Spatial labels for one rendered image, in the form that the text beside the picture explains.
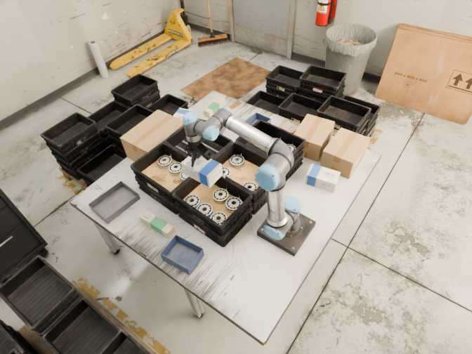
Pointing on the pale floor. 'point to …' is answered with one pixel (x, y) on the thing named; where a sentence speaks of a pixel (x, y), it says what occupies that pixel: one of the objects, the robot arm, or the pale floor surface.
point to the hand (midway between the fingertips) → (201, 166)
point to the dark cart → (16, 239)
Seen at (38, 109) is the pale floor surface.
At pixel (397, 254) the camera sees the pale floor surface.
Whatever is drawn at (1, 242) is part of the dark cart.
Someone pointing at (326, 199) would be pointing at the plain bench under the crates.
